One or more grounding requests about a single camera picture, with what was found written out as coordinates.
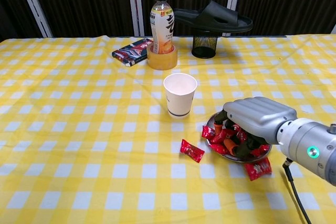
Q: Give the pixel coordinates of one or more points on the white partition post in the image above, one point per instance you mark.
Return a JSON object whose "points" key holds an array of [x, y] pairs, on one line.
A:
{"points": [[135, 6], [34, 6], [234, 1]]}

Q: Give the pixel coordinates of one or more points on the orange drink plastic bottle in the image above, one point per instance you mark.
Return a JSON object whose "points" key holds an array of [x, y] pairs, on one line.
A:
{"points": [[162, 24]]}

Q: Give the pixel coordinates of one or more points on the red candy pile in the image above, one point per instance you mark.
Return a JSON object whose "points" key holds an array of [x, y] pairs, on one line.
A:
{"points": [[218, 138]]}

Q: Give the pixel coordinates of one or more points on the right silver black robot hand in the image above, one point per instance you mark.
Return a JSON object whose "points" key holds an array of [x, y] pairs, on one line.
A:
{"points": [[257, 116]]}

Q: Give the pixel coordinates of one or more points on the black mesh pen holder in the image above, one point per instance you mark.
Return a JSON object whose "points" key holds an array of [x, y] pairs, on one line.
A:
{"points": [[204, 48]]}

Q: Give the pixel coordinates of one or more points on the black rubber slipper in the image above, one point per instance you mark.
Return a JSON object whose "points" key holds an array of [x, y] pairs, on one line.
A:
{"points": [[210, 16]]}

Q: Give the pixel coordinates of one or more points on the single red candy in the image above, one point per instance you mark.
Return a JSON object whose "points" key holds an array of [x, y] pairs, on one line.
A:
{"points": [[257, 169], [191, 151]]}

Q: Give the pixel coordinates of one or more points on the yellowish clear tape roll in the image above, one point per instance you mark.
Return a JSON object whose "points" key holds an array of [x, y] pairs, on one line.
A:
{"points": [[161, 61]]}

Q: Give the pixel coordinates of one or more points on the dark blue red snack box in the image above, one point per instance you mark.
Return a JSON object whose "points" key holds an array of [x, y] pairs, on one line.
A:
{"points": [[131, 51]]}

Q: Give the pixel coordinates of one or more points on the round metal plate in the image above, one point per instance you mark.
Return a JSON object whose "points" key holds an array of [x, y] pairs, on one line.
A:
{"points": [[211, 120]]}

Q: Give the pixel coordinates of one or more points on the yellow white checked tablecloth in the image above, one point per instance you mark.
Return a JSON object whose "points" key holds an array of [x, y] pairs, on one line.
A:
{"points": [[78, 129]]}

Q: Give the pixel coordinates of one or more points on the white paper cup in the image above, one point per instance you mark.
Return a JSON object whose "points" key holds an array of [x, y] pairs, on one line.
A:
{"points": [[179, 103]]}

